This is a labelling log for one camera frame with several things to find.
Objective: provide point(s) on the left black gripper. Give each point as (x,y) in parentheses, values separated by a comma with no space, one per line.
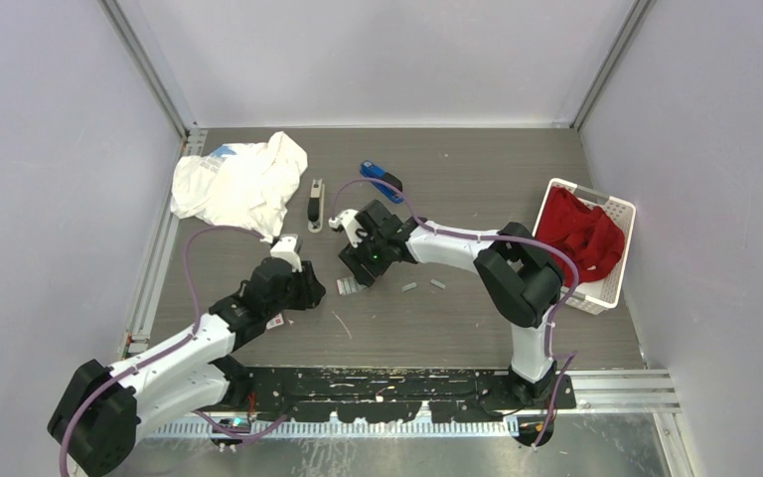
(311,289)

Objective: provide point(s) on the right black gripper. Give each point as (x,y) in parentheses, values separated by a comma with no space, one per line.
(354,257)

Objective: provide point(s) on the box of staples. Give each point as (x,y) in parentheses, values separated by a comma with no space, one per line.
(348,285)

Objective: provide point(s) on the blue black stapler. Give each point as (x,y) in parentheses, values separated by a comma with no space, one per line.
(388,184)

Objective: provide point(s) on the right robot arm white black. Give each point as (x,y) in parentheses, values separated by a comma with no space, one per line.
(521,278)

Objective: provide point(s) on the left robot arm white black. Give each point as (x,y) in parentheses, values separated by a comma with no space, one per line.
(106,410)

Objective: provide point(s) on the staple box lid sleeve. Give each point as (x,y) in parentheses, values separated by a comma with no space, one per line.
(276,321)

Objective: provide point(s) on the white crumpled t-shirt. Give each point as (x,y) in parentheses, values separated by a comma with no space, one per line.
(244,185)

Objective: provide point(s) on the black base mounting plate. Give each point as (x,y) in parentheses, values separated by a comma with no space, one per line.
(382,395)

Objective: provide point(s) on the red cloth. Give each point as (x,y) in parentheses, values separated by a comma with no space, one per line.
(588,236)

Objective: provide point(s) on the white plastic basket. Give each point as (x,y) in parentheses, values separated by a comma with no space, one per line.
(599,296)

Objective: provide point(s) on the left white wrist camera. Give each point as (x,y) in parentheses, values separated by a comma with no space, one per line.
(287,248)

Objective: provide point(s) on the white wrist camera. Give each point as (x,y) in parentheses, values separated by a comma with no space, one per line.
(347,222)
(287,248)

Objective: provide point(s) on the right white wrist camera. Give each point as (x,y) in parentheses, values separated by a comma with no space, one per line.
(347,222)

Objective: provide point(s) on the white perforated cable rail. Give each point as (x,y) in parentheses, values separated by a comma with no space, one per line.
(194,427)

